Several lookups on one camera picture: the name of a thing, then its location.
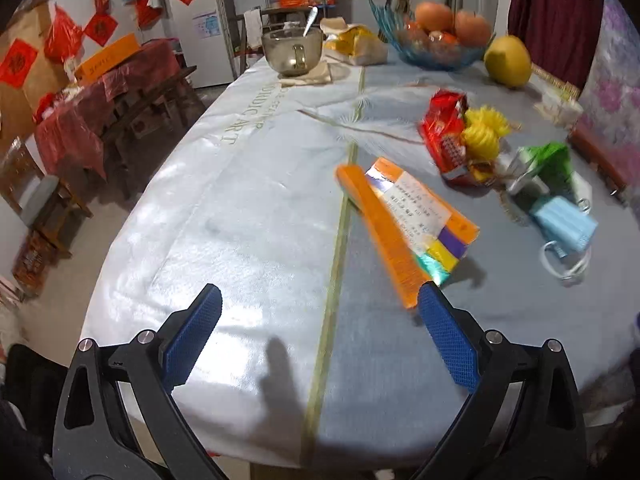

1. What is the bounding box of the plywood panel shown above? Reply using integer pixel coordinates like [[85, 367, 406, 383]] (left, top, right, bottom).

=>
[[0, 2, 68, 141]]

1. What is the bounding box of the large red diamond poster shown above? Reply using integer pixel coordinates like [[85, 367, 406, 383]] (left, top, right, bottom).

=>
[[0, 38, 40, 90]]

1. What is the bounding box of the dark red curtain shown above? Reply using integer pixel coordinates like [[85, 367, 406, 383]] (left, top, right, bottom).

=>
[[507, 0, 606, 91]]

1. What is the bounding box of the small paper calendar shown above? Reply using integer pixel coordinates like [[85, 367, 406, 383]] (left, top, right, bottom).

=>
[[192, 11, 221, 38]]

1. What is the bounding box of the long orange box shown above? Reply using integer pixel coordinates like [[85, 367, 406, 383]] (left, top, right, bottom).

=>
[[74, 33, 142, 83]]

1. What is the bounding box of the wooden bench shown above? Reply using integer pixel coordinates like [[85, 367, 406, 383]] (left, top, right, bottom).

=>
[[102, 65, 207, 196]]

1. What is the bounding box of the green foil packet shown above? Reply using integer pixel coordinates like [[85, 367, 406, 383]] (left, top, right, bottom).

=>
[[505, 142, 576, 201]]

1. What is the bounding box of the gold patterned box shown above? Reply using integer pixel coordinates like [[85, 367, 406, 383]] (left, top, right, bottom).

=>
[[530, 62, 582, 103]]

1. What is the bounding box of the red patterned tablecloth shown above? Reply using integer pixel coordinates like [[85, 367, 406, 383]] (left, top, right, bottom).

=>
[[34, 40, 182, 181]]

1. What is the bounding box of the blue face mask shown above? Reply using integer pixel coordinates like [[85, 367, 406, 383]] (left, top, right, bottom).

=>
[[530, 196, 599, 281]]

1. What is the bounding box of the yellow food bag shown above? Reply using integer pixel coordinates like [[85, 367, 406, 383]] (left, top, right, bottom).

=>
[[324, 26, 390, 67]]

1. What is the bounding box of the red plastic bag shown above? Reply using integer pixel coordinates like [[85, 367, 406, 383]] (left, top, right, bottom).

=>
[[44, 5, 83, 60]]

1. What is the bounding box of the white refrigerator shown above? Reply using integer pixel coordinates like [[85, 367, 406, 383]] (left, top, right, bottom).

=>
[[162, 0, 238, 90]]

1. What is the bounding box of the dark wooden chair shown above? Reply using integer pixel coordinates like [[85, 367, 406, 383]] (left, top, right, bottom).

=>
[[235, 7, 281, 76]]

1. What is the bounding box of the white grey tablecloth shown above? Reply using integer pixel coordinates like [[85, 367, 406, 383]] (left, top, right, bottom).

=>
[[80, 45, 640, 466]]

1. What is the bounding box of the floral plastic sheet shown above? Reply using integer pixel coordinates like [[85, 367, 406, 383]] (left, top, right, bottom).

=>
[[575, 0, 640, 161]]

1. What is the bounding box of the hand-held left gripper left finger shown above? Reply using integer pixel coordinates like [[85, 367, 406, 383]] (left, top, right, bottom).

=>
[[52, 283, 226, 480]]

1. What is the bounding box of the white bowl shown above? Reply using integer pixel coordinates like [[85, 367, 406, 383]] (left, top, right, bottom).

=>
[[534, 87, 585, 128]]

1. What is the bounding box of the red paper decoration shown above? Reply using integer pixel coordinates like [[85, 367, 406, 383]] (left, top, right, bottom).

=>
[[135, 0, 163, 28]]

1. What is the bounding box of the multicoloured carton with white label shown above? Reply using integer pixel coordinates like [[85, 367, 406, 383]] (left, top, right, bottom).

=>
[[364, 157, 482, 286]]

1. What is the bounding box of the orange carton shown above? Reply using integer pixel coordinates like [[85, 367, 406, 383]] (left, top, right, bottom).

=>
[[336, 164, 436, 309]]

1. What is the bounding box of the red snack packet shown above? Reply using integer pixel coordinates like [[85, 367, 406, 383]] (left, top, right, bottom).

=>
[[419, 89, 473, 187]]

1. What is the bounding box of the large orange fruit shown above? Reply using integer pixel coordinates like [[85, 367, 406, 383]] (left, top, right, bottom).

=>
[[454, 10, 493, 47], [415, 2, 457, 33]]

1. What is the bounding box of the yellow pompom ornament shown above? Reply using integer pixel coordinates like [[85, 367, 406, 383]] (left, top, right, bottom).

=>
[[462, 106, 523, 161]]

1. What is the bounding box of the red carton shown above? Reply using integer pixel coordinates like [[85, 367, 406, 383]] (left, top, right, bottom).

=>
[[11, 232, 51, 298]]

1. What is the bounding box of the blue glass fruit bowl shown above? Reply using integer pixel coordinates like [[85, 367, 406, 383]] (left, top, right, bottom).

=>
[[369, 0, 498, 72]]

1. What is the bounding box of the crumpled beige paper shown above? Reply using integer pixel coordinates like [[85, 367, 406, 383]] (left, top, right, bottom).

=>
[[319, 16, 362, 41]]

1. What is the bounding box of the wooden chair with grey cushion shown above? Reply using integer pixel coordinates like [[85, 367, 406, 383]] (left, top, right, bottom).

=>
[[0, 140, 93, 261]]

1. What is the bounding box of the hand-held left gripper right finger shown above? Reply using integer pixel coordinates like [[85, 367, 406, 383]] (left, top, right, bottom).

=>
[[410, 281, 588, 480]]

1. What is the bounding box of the yellow pomelo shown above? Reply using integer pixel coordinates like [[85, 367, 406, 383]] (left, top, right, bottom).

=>
[[483, 35, 532, 88]]

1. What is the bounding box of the brown wooden box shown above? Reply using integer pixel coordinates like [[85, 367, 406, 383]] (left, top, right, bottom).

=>
[[567, 122, 630, 198]]

